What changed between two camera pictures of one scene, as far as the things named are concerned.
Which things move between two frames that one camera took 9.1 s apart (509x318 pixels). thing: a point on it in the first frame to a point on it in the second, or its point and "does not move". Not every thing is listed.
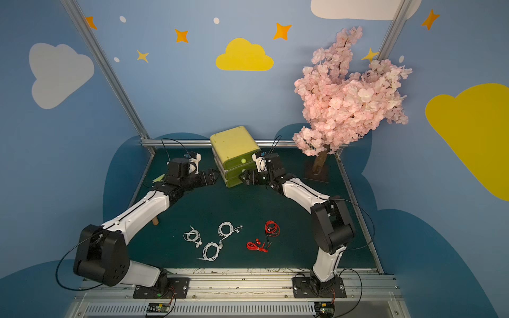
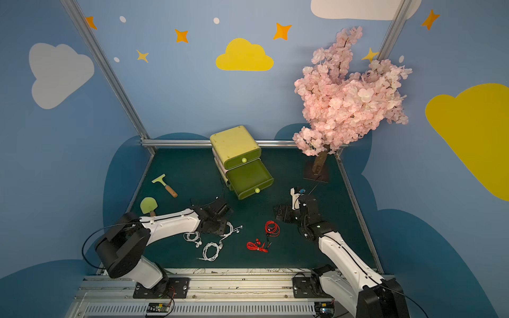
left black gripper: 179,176 to 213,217
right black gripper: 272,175 to 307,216
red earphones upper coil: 272,228 does not move
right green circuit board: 324,309 does not move
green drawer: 242,159 does not move
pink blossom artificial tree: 341,107 does not move
